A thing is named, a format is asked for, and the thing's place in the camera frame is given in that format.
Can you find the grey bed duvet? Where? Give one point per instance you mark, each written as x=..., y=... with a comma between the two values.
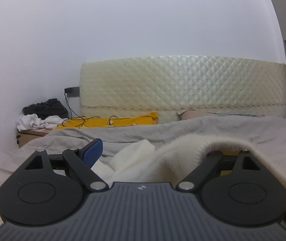
x=256, y=130

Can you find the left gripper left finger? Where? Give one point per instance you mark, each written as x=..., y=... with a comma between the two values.
x=80, y=163

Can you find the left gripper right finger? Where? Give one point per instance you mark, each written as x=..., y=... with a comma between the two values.
x=201, y=174

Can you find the white clothes pile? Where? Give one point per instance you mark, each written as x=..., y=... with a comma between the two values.
x=33, y=122

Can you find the cardboard box nightstand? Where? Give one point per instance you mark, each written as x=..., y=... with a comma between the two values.
x=25, y=137

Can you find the white blue striped fleece sweater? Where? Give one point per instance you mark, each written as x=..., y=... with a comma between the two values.
x=143, y=162

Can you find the cream quilted headboard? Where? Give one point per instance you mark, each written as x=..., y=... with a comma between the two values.
x=171, y=85

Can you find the black clothes pile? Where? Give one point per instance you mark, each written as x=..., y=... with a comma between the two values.
x=43, y=110

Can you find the pink pillow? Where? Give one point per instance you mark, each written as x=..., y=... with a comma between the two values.
x=191, y=114

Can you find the black wall socket plate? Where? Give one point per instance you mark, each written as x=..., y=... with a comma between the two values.
x=72, y=92

